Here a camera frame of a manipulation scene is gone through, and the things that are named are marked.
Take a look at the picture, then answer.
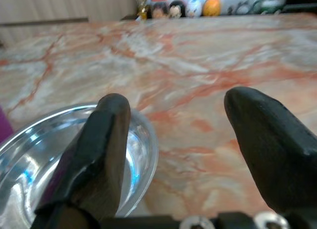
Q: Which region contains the black mouse-eared egg figurine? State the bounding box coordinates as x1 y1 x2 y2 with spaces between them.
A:
168 0 187 19

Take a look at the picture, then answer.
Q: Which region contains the dark wooden sideboard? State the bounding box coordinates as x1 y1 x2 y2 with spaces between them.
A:
120 3 317 21

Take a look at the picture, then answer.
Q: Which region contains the orange egg figurine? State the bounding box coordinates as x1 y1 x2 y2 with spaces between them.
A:
202 0 222 17

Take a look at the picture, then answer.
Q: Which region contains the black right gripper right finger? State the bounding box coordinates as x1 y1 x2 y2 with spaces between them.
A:
223 86 317 216

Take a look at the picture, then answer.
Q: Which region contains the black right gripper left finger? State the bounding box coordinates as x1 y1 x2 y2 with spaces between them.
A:
30 93 132 229

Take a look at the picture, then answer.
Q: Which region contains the purple mat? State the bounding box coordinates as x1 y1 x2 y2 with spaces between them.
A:
0 105 14 143

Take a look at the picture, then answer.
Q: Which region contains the dark-haired egg figurine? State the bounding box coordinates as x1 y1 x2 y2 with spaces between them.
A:
151 1 169 19

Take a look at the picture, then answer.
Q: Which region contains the white blue egg figurine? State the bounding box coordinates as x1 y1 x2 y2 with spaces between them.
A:
186 0 203 18

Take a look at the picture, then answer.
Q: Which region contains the clear glass bowl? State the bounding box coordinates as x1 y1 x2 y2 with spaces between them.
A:
0 103 159 229

